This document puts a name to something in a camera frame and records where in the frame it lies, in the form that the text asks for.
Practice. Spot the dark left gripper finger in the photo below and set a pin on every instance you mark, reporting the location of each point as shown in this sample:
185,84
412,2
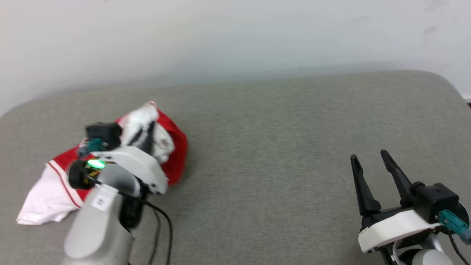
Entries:
136,137
149,138

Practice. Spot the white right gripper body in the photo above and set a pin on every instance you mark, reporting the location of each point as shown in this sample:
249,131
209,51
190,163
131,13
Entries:
393,228

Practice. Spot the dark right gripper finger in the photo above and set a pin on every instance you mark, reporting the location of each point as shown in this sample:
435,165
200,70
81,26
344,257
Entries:
399,180
364,195

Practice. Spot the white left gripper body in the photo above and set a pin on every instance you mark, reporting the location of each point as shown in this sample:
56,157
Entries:
143,165

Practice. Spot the red and white basketball jersey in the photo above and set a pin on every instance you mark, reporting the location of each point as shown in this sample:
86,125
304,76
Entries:
55,191

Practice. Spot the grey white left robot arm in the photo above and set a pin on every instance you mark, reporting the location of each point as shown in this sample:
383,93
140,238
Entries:
99,228

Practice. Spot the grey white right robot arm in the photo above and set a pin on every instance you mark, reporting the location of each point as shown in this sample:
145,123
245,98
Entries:
427,257

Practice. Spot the grey fabric sofa cushion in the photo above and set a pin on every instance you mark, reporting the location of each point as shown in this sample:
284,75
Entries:
272,154

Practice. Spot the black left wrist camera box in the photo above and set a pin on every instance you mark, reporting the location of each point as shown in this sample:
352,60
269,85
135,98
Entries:
105,132

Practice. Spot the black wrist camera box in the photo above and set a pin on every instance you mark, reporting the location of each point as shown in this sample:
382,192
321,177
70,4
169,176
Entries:
436,200
105,132

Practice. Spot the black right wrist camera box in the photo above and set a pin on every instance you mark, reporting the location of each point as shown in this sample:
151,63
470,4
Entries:
436,200

